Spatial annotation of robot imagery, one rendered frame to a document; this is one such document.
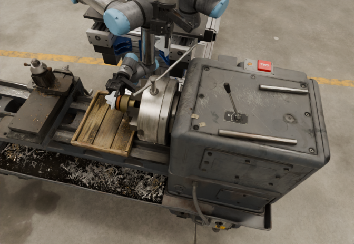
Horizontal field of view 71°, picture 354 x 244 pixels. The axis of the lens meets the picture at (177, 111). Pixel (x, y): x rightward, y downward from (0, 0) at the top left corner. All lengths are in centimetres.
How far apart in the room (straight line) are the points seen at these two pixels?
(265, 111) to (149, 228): 137
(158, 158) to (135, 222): 89
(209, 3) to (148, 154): 82
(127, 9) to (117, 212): 152
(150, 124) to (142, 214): 117
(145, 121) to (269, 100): 52
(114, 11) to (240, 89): 62
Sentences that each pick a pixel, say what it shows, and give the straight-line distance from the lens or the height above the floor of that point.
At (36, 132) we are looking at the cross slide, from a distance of 138.
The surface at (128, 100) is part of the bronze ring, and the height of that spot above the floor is 112.
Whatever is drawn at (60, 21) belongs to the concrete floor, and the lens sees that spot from 379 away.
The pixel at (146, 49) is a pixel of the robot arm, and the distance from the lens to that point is 136.
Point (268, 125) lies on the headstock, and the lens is 100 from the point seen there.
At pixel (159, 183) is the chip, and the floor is 56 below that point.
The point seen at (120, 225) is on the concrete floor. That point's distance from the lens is 210.
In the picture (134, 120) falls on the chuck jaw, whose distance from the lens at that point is 111.
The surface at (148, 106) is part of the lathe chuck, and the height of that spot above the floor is 121.
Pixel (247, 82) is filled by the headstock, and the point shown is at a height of 126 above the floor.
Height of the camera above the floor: 204
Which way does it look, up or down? 55 degrees down
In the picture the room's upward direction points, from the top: 4 degrees clockwise
